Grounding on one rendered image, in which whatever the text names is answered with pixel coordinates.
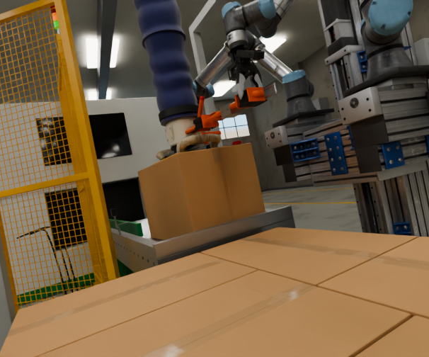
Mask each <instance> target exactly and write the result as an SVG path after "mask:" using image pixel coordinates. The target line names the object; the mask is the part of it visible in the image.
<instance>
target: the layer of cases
mask: <svg viewBox="0 0 429 357"><path fill-rule="evenodd" d="M0 357H429V237H417V236H406V235H395V234H375V233H363V232H342V231H331V230H319V229H299V228H287V227H276V228H274V229H270V230H268V231H264V232H261V233H258V234H255V235H252V236H249V237H245V238H243V239H239V240H236V241H233V242H230V243H227V244H223V245H221V246H216V247H214V248H211V249H208V250H205V251H201V252H200V253H196V254H192V255H190V256H185V257H183V258H180V259H176V260H174V261H169V262H167V263H163V264H161V265H158V266H154V267H151V268H148V269H145V270H143V271H139V272H136V273H132V274H130V275H127V276H123V277H120V278H116V279H114V280H110V281H108V282H104V283H101V284H98V285H95V286H92V287H89V288H85V289H83V290H79V291H76V292H73V293H70V294H67V295H63V296H61V297H56V298H54V299H51V300H48V301H45V302H41V303H38V304H36V305H32V306H30V307H25V308H23V309H20V310H19V311H18V312H17V314H16V317H15V319H14V321H13V324H12V325H11V328H10V330H9V332H8V335H7V337H6V340H5V342H4V345H3V346H2V348H1V351H0Z"/></svg>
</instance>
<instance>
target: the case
mask: <svg viewBox="0 0 429 357"><path fill-rule="evenodd" d="M138 176H139V182H140V186H141V190H142V196H143V200H144V206H145V210H146V214H147V220H148V224H149V230H150V234H151V238H155V239H162V240H166V239H171V238H174V237H178V236H181V235H184V234H188V233H191V232H196V231H199V230H203V229H206V228H209V227H214V226H217V225H221V224H224V223H227V222H231V221H235V220H239V219H241V218H245V217H249V216H252V215H257V214H259V213H264V212H265V207H264V203H263V196H262V193H261V187H260V183H259V180H258V173H257V169H256V163H255V159H254V155H253V150H252V146H251V143H246V144H237V145H232V146H226V147H217V148H212V149H202V150H197V151H191V152H182V153H177V154H175V155H173V156H171V157H169V158H167V159H164V160H162V161H160V162H158V163H156V164H153V165H151V166H149V167H147V168H145V169H142V170H141V171H138Z"/></svg>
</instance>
